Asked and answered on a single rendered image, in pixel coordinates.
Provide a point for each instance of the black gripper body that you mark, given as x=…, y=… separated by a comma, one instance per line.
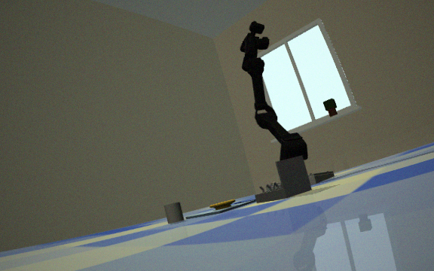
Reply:
x=255, y=28

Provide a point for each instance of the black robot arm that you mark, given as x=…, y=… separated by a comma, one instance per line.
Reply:
x=292, y=145

